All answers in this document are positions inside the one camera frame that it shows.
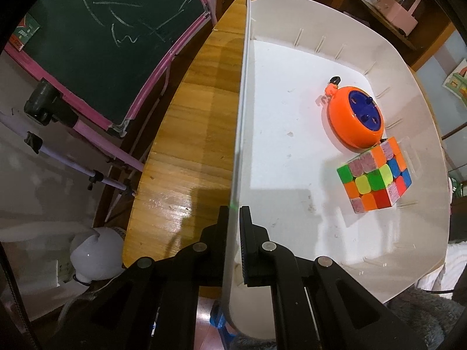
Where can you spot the black carabiner clip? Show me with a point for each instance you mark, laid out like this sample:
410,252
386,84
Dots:
335,80

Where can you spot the colourful puzzle cube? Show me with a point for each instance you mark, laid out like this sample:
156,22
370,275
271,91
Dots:
375,178

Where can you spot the black easel knob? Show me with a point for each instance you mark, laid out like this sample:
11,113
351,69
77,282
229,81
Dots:
43,104

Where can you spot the grey fuzzy rug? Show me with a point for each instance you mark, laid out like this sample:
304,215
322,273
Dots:
423,321

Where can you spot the orange round case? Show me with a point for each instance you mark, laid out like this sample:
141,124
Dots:
346,124

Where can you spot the small red green box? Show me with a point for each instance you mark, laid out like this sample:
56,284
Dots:
23,32

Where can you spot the white round lamp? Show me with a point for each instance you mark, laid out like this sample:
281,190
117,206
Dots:
96,255

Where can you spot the brown wooden shelf cabinet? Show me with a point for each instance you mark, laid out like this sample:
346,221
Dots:
419,47

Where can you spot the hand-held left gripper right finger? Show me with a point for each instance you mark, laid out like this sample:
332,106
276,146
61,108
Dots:
246,233

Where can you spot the blue plastic object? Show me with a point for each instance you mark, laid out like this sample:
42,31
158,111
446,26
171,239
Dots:
219,321

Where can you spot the white plastic storage bin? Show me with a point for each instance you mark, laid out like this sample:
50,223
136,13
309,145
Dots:
292,135

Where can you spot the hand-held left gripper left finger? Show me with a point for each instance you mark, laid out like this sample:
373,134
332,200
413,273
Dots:
222,226

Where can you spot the small shelf-print wall poster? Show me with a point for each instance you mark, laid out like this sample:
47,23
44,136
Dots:
456,80

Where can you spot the white pink easel legs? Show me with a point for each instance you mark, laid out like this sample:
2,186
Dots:
73,160

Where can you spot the green chalkboard with pink frame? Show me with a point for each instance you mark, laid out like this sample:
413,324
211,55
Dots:
91,36

